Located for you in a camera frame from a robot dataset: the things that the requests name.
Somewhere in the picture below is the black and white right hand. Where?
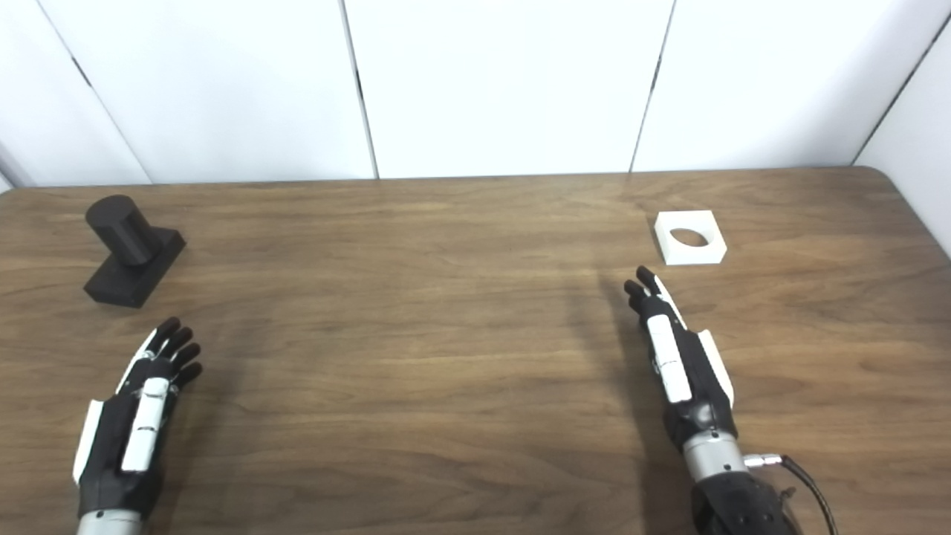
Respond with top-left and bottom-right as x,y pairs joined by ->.
624,266 -> 738,450

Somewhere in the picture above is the black and white left hand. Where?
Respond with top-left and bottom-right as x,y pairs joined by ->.
72,317 -> 203,521

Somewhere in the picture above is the white square piece with hole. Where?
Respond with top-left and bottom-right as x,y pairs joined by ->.
655,210 -> 727,266

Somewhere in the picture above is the black peg with square base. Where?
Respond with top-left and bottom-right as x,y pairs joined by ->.
83,195 -> 186,309

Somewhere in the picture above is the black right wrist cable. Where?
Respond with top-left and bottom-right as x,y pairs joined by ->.
744,453 -> 840,535

